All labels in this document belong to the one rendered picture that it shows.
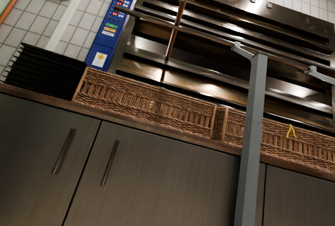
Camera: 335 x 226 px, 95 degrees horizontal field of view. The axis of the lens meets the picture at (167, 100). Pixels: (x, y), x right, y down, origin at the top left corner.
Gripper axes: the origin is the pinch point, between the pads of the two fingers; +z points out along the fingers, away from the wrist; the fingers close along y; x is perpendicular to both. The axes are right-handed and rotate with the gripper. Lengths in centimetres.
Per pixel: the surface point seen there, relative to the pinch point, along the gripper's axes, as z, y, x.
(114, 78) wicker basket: -17, 47, -8
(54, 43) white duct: -80, 18, -57
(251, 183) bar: 37, 71, 3
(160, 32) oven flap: -11, -18, -57
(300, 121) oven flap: 113, 24, -51
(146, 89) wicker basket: -3.7, 47.7, -8.6
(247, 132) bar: 35, 56, 1
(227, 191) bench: 32, 76, -3
